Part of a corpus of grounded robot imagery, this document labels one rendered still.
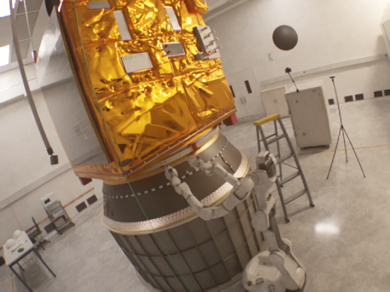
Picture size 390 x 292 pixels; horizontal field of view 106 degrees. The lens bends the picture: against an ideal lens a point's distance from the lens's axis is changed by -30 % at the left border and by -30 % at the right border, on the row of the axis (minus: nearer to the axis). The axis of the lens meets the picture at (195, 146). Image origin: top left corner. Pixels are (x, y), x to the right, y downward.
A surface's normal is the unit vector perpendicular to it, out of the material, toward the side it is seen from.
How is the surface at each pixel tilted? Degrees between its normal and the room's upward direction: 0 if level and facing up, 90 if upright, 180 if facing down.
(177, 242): 90
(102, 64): 92
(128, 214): 62
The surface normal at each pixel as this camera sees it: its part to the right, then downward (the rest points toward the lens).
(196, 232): 0.26, 0.16
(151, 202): -0.18, -0.19
